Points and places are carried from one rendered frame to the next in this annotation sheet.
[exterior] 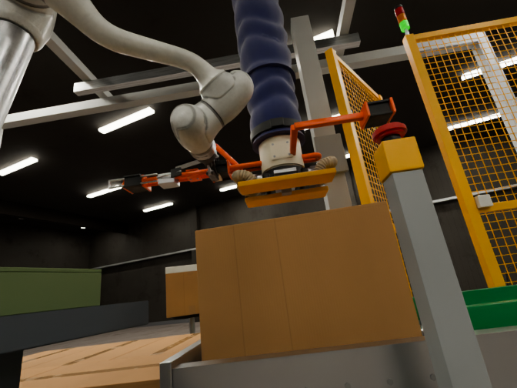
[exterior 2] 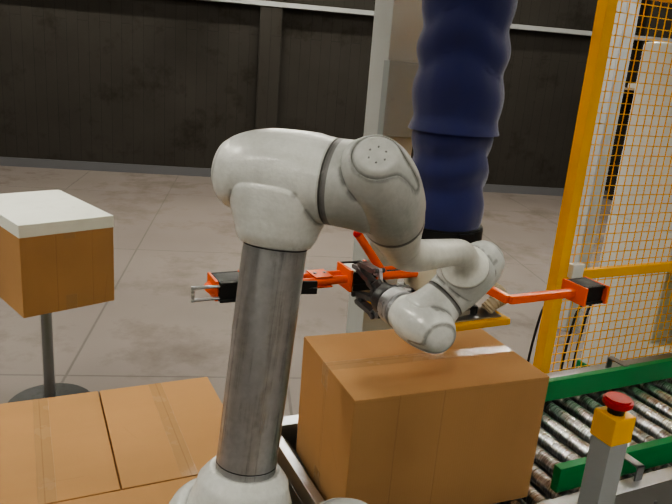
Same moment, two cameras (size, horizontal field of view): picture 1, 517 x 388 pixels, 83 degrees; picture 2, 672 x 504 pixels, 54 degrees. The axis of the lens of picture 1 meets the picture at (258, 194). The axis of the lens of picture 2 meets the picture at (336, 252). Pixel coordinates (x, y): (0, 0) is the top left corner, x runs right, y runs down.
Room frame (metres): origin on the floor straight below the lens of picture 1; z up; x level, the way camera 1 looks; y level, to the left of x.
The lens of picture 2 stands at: (-0.31, 1.02, 1.76)
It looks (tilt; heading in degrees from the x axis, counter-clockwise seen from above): 16 degrees down; 330
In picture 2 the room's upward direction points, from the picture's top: 5 degrees clockwise
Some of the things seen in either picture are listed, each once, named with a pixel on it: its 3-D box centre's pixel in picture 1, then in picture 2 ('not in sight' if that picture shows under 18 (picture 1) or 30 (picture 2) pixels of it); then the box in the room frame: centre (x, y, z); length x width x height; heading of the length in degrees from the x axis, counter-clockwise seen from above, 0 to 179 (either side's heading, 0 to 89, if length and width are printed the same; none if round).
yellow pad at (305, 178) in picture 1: (285, 178); (451, 316); (0.98, -0.10, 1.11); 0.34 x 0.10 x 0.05; 87
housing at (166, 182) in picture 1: (168, 180); not in sight; (1.10, 0.36, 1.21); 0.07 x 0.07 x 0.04; 87
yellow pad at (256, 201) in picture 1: (285, 194); not in sight; (1.17, -0.11, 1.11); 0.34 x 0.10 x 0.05; 87
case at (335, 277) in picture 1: (299, 282); (414, 416); (1.08, -0.10, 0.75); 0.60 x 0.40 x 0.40; 83
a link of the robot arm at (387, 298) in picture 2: (201, 145); (397, 307); (0.86, 0.17, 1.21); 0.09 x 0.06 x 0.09; 87
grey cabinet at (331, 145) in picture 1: (330, 154); (404, 99); (1.97, -0.56, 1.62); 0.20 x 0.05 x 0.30; 86
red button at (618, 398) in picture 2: (390, 137); (617, 404); (0.57, -0.30, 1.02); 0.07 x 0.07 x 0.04
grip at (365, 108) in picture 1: (375, 114); (584, 291); (0.80, -0.40, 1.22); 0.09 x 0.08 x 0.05; 177
